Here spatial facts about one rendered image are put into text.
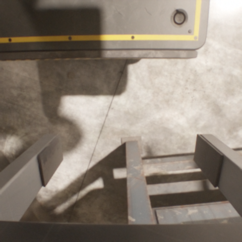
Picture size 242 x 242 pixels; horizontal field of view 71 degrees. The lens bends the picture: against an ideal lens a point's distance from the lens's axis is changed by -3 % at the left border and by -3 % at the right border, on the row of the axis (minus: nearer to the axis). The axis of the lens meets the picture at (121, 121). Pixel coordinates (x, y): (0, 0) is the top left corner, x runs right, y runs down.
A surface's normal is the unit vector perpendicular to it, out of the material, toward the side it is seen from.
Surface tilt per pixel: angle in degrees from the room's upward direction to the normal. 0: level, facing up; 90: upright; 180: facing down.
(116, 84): 0
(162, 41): 0
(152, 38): 0
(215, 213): 90
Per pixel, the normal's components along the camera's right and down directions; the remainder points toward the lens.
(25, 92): -0.01, 0.29
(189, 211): -0.11, -0.95
